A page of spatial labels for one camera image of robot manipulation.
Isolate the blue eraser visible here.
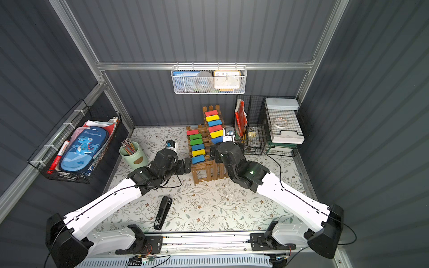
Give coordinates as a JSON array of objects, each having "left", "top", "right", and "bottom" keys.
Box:
[
  {"left": 191, "top": 144, "right": 205, "bottom": 151},
  {"left": 211, "top": 136, "right": 223, "bottom": 145},
  {"left": 192, "top": 155, "right": 205, "bottom": 165}
]

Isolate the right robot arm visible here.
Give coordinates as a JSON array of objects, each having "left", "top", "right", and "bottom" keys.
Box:
[{"left": 214, "top": 141, "right": 344, "bottom": 259}]

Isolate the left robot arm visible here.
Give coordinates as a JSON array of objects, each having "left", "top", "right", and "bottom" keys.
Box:
[{"left": 45, "top": 149, "right": 192, "bottom": 268}]

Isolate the wooden two-tier shelf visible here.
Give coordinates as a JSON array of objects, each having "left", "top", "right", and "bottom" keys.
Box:
[{"left": 186, "top": 105, "right": 227, "bottom": 184}]

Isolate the yellow eraser lower tier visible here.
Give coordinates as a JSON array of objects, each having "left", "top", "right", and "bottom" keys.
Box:
[{"left": 192, "top": 149, "right": 206, "bottom": 157}]

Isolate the yellow eraser tier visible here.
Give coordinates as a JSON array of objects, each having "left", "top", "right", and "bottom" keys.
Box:
[
  {"left": 205, "top": 115, "right": 220, "bottom": 122},
  {"left": 192, "top": 149, "right": 206, "bottom": 157}
]

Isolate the green pencil cup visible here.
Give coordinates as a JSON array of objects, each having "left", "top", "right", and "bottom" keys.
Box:
[{"left": 119, "top": 141, "right": 149, "bottom": 170}]

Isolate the blue eraser upper tier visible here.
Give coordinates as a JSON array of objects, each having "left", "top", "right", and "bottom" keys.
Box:
[{"left": 208, "top": 119, "right": 222, "bottom": 127}]

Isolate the green eraser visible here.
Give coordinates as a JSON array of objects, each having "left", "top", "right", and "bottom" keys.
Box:
[
  {"left": 190, "top": 138, "right": 203, "bottom": 146},
  {"left": 189, "top": 134, "right": 202, "bottom": 140}
]

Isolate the red book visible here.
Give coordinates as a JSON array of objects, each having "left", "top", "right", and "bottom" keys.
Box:
[{"left": 235, "top": 99, "right": 248, "bottom": 138}]

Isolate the red eraser lower tier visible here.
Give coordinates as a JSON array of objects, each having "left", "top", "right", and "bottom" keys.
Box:
[{"left": 187, "top": 129, "right": 200, "bottom": 136}]

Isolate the red eraser tier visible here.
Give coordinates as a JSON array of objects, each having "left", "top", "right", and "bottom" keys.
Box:
[
  {"left": 204, "top": 110, "right": 219, "bottom": 117},
  {"left": 187, "top": 129, "right": 200, "bottom": 136}
]

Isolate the yellow eraser upper tier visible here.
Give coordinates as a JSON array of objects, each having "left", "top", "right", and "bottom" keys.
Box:
[{"left": 205, "top": 115, "right": 220, "bottom": 122}]

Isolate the black stapler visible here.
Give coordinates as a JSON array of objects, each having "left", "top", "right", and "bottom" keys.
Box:
[{"left": 154, "top": 195, "right": 173, "bottom": 231}]

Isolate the colored pencils bunch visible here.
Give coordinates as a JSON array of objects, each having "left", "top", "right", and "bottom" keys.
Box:
[{"left": 121, "top": 138, "right": 137, "bottom": 155}]

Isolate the red eraser upper tier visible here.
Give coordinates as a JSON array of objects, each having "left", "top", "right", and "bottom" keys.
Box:
[{"left": 204, "top": 110, "right": 219, "bottom": 117}]

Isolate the white box on organizer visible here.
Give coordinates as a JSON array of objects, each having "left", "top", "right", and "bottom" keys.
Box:
[{"left": 265, "top": 98, "right": 305, "bottom": 145}]

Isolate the tape roll on organizer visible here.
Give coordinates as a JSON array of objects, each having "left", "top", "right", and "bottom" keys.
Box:
[{"left": 272, "top": 117, "right": 288, "bottom": 130}]

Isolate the yellow alarm clock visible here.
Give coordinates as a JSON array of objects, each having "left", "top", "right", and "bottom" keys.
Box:
[{"left": 213, "top": 70, "right": 241, "bottom": 91}]

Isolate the clear tape roll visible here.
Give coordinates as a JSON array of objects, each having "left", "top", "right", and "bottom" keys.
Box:
[{"left": 195, "top": 71, "right": 213, "bottom": 92}]

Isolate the blue dinosaur pencil case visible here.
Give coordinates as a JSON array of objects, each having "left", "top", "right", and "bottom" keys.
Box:
[{"left": 59, "top": 126, "right": 108, "bottom": 173}]

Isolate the white mesh hanging basket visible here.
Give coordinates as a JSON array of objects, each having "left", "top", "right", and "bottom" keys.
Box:
[{"left": 170, "top": 66, "right": 248, "bottom": 95}]

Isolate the blue box in basket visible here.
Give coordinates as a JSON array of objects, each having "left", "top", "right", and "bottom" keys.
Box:
[{"left": 172, "top": 70, "right": 200, "bottom": 93}]

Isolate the red marker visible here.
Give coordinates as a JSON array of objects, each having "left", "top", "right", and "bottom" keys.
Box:
[{"left": 47, "top": 140, "right": 70, "bottom": 174}]

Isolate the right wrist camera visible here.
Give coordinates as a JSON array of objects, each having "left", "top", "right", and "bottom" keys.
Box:
[{"left": 223, "top": 127, "right": 235, "bottom": 142}]

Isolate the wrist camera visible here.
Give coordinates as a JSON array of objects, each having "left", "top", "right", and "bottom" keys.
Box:
[
  {"left": 165, "top": 140, "right": 176, "bottom": 151},
  {"left": 223, "top": 127, "right": 235, "bottom": 142}
]

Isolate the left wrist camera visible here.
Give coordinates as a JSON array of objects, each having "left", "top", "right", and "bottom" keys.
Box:
[{"left": 165, "top": 140, "right": 176, "bottom": 151}]

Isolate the black wire desk organizer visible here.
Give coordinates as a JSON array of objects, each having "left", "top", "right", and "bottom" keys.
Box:
[{"left": 235, "top": 95, "right": 301, "bottom": 157}]

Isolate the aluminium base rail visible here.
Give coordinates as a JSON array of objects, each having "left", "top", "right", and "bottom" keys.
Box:
[{"left": 80, "top": 230, "right": 339, "bottom": 268}]

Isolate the black wire wall basket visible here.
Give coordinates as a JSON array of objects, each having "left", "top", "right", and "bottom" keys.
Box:
[{"left": 28, "top": 99, "right": 121, "bottom": 184}]

